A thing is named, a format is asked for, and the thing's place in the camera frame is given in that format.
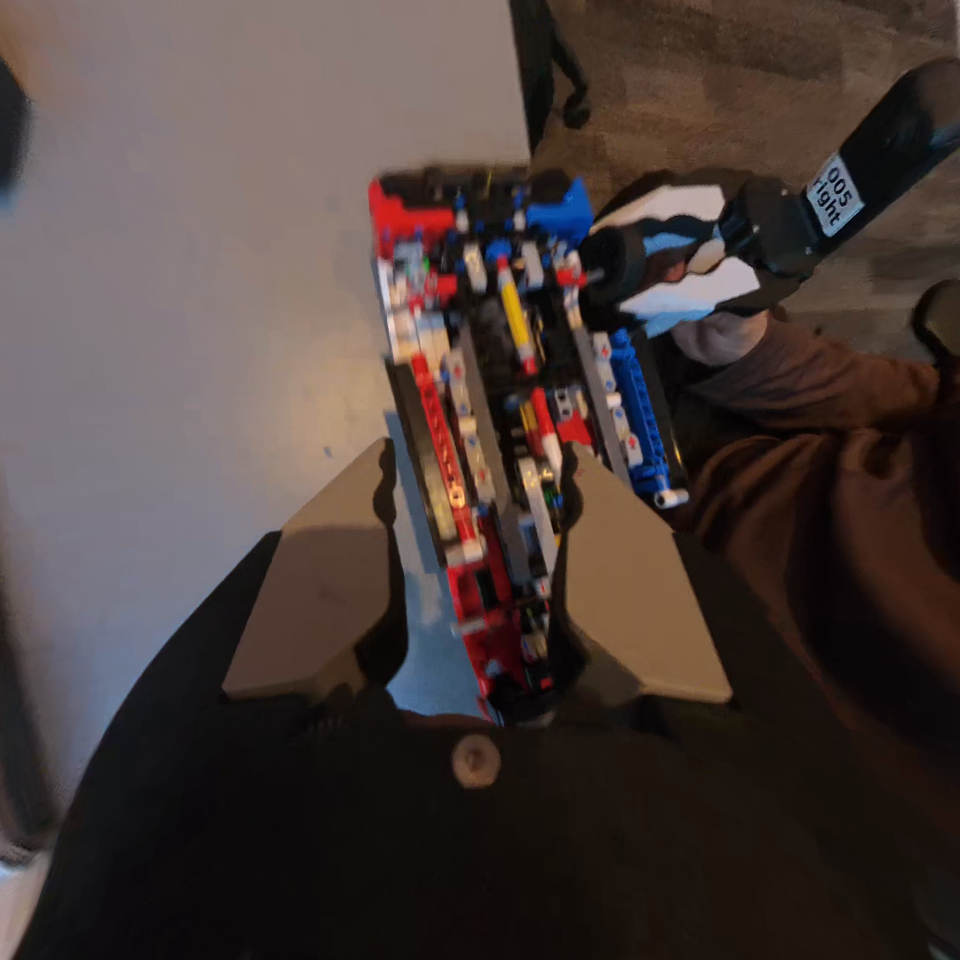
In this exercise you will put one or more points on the person's dark brown clothing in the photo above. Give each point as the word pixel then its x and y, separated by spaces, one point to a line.
pixel 825 525

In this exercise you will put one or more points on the black toy car wheel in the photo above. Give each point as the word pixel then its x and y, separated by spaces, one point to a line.
pixel 611 270

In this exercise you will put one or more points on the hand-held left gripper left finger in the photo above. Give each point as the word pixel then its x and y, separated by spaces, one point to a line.
pixel 315 600

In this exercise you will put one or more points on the black chair base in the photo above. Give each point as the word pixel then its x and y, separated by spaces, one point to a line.
pixel 547 75

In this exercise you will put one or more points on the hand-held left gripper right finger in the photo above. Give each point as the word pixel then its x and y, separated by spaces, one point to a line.
pixel 637 600

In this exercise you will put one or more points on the toy brick car chassis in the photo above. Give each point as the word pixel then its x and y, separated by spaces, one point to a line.
pixel 480 360

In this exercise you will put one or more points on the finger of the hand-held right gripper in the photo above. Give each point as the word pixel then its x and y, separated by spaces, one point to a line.
pixel 697 292
pixel 660 204

